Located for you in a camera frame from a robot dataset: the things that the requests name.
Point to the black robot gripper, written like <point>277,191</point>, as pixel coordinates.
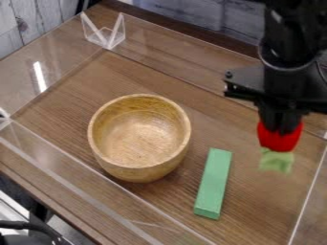
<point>297,90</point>

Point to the red plush strawberry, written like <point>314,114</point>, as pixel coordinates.
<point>277,148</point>

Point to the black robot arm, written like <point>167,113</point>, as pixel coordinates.
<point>295,37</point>

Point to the green rectangular block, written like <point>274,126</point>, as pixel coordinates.
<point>209,201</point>

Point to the light wooden bowl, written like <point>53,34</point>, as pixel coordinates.
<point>139,135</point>

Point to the clear acrylic tray enclosure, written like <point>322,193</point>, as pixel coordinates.
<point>61,78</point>

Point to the clear acrylic corner bracket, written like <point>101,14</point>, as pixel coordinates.
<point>105,37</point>

